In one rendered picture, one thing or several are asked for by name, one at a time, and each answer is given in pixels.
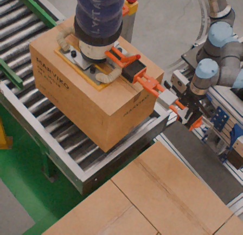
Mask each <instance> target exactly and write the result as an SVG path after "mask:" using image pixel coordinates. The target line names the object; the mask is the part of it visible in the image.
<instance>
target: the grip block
mask: <svg viewBox="0 0 243 235"><path fill-rule="evenodd" d="M146 70H147V67H146V65H145V64H143V63H142V62H141V61H140V60H139V59H137V60H132V61H128V62H127V63H126V64H125V65H123V67H122V72H121V75H122V76H123V77H124V78H125V79H126V80H127V81H129V82H130V83H133V84H134V83H136V82H137V81H136V78H137V77H140V78H142V73H144V72H145V73H146Z"/></svg>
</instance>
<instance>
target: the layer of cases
mask: <svg viewBox="0 0 243 235"><path fill-rule="evenodd" d="M232 214H233V212H232V211H231V210H230V209H229V208H228V207H227V206H226V205H225V204H224V203H223V202H222V201H221V200H220V199H219V198H218V197H217V196H216V195H215V194H214V193H213V192H212V191H211V190H210V189H209V188H208V187H207V186H206V185H205V184H204V183H203V182H202V181H201V180H200V179H199V178H198V177H197V176H196V175H195V174H194V173H193V172H192V171H191V170H190V169H189V168H188V167H187V166H186V165H185V164H183V163H182V162H181V161H179V159H178V158H177V157H175V156H174V155H173V154H172V152H171V151H169V150H168V149H167V148H166V147H165V146H164V145H163V144H162V143H161V142H160V141H159V140H158V141H156V142H155V143H154V144H153V145H152V146H151V147H149V148H148V149H147V150H146V151H145V152H143V153H142V154H141V155H139V156H137V157H136V158H135V159H134V160H132V161H131V162H130V163H129V164H127V165H126V166H125V167H124V168H123V169H122V170H121V171H119V172H118V173H117V174H116V175H114V176H113V177H112V178H111V179H110V180H108V181H107V182H105V183H104V184H103V185H102V186H100V187H99V188H98V189H97V190H96V191H94V192H93V193H92V194H91V195H90V196H89V197H87V198H86V199H85V200H84V201H82V202H81V203H80V204H79V205H78V206H76V207H75V208H73V209H72V210H71V211H70V212H68V213H67V214H66V215H65V216H64V217H62V218H61V219H60V220H59V221H57V222H56V223H55V224H54V225H52V226H51V227H50V228H49V229H48V230H46V231H45V232H44V233H42V234H41V235H243V221H242V220H241V219H240V218H238V217H237V216H236V215H235V214H233V215H232ZM231 215H232V216H231ZM230 216H231V217H230ZM229 217H230V218H229ZM228 218H229V219H228ZM227 219H228V220H227ZM221 226H222V227H221Z"/></svg>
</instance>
